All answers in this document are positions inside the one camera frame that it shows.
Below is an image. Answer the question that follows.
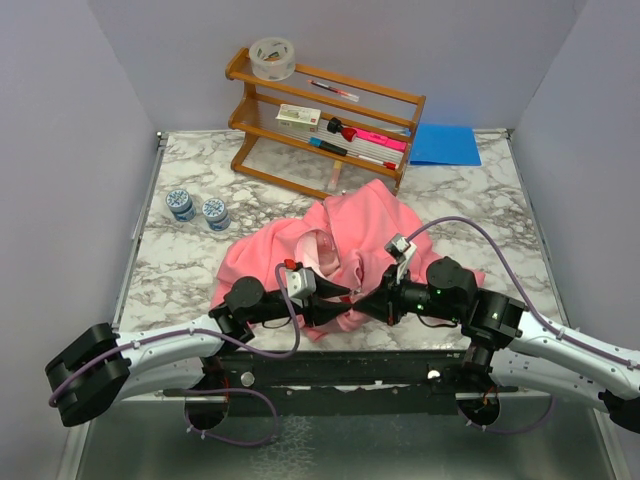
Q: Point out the clear tape roll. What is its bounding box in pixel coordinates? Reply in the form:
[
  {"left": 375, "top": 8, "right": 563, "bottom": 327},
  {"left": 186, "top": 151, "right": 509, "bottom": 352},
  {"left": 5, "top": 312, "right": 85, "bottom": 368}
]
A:
[{"left": 249, "top": 37, "right": 296, "bottom": 82}]

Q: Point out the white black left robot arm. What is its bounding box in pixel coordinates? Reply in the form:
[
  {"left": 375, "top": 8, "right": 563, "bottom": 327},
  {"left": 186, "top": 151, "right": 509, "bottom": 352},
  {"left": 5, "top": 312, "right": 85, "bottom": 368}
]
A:
[{"left": 45, "top": 268, "right": 350, "bottom": 427}]

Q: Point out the white staples box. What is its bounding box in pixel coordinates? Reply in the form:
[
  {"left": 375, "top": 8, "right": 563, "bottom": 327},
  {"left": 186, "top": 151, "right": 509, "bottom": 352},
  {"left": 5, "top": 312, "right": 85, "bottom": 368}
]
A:
[{"left": 276, "top": 104, "right": 321, "bottom": 132}]

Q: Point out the blue folder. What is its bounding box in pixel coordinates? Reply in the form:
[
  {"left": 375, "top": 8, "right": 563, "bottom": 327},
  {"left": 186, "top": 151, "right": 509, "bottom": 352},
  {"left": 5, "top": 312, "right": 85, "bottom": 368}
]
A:
[{"left": 409, "top": 123, "right": 482, "bottom": 167}]

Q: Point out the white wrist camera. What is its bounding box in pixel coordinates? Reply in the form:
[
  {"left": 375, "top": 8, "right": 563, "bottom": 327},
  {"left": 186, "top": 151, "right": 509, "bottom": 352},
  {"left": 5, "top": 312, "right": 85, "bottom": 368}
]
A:
[
  {"left": 285, "top": 260, "right": 316, "bottom": 306},
  {"left": 384, "top": 234, "right": 417, "bottom": 285}
]

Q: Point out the black metal base rail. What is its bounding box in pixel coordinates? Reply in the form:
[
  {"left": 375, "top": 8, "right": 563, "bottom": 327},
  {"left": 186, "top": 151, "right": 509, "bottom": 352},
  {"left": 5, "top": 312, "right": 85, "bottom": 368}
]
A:
[{"left": 184, "top": 350, "right": 499, "bottom": 424}]

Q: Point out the blue white paint jar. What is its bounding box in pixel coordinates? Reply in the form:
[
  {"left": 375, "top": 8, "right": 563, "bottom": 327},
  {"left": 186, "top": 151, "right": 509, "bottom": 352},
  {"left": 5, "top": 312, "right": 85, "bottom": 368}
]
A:
[
  {"left": 202, "top": 198, "right": 231, "bottom": 231},
  {"left": 165, "top": 189, "right": 196, "bottom": 222}
]

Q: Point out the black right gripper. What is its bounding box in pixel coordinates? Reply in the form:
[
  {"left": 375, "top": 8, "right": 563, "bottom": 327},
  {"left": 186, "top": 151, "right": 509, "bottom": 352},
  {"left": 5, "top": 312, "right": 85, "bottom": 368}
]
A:
[{"left": 354, "top": 261, "right": 463, "bottom": 325}]

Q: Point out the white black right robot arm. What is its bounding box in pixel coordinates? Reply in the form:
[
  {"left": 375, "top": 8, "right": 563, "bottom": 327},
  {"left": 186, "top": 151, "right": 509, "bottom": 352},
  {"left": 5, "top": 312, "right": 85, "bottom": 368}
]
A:
[{"left": 353, "top": 257, "right": 639, "bottom": 432}]

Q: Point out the wooden three-tier shelf rack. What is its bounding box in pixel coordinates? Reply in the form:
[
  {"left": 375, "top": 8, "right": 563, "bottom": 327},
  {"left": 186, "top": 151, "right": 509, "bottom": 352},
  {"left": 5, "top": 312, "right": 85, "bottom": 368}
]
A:
[{"left": 225, "top": 48, "right": 426, "bottom": 199}]

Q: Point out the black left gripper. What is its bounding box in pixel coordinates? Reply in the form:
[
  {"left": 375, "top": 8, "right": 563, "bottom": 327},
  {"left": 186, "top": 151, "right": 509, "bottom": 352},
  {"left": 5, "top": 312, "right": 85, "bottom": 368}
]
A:
[{"left": 247, "top": 272, "right": 354, "bottom": 328}]

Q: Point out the pink zip jacket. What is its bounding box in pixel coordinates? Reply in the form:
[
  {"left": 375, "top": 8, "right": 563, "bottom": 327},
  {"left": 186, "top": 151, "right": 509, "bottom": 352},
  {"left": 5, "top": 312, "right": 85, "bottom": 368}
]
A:
[{"left": 209, "top": 178, "right": 487, "bottom": 343}]

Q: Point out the yellow pink glue stick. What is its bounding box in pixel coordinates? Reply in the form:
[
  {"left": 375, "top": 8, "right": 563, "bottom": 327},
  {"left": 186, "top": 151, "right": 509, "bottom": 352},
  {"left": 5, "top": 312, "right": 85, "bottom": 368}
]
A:
[{"left": 327, "top": 161, "right": 343, "bottom": 192}]

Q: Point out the pink highlighter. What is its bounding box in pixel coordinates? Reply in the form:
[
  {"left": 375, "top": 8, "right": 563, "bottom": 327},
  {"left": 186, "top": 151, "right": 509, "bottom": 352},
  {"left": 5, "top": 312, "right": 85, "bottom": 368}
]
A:
[{"left": 355, "top": 128, "right": 407, "bottom": 153}]

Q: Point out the white red pen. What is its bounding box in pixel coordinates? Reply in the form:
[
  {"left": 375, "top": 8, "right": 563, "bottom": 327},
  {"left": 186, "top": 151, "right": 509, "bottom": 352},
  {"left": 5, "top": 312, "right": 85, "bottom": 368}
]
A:
[{"left": 347, "top": 153, "right": 397, "bottom": 171}]

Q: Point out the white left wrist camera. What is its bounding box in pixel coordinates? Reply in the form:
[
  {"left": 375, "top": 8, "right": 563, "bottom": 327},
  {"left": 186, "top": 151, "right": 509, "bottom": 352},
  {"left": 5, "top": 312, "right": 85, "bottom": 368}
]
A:
[{"left": 285, "top": 260, "right": 316, "bottom": 306}]

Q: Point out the red clear pen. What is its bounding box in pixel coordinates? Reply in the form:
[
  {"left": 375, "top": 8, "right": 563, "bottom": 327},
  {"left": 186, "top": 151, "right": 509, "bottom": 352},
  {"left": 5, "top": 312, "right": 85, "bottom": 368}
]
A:
[{"left": 308, "top": 79, "right": 360, "bottom": 103}]

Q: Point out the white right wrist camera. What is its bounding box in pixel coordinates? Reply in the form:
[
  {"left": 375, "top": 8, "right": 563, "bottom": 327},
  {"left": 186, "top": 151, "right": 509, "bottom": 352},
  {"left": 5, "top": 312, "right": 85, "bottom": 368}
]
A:
[{"left": 384, "top": 234, "right": 417, "bottom": 285}]

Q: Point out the blue black marker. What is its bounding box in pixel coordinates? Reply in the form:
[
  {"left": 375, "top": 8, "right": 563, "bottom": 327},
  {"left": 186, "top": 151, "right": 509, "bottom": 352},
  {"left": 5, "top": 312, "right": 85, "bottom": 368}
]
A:
[{"left": 308, "top": 137, "right": 348, "bottom": 157}]

